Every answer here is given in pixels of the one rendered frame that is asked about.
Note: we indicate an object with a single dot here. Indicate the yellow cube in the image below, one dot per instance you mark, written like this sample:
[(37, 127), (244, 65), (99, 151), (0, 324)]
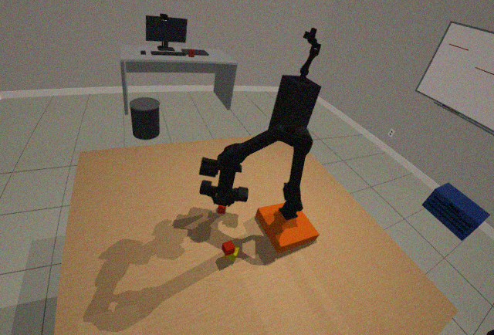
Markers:
[(234, 255)]

